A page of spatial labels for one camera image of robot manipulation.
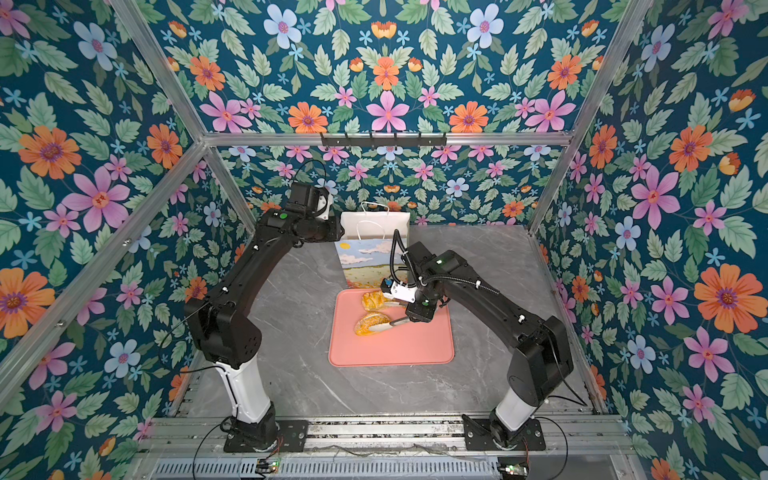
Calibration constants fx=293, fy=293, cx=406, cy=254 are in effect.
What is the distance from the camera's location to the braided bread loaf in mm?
951

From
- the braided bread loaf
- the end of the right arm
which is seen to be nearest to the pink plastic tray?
the braided bread loaf

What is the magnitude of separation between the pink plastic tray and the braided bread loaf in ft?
0.04

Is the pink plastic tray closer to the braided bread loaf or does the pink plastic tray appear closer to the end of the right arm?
the braided bread loaf

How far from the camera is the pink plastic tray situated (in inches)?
34.6
